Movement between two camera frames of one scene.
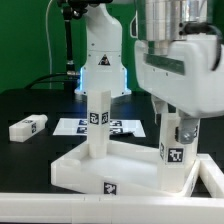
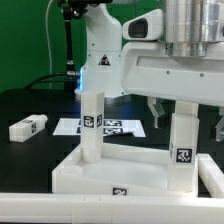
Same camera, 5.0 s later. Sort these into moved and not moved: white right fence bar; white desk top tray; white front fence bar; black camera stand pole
Moved: white desk top tray
Not moved: white front fence bar; white right fence bar; black camera stand pole
